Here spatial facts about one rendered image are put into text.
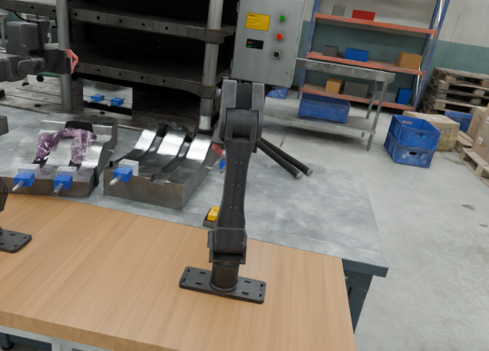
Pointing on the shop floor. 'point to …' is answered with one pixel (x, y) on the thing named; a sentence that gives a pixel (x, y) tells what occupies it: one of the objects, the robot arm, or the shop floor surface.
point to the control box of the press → (267, 40)
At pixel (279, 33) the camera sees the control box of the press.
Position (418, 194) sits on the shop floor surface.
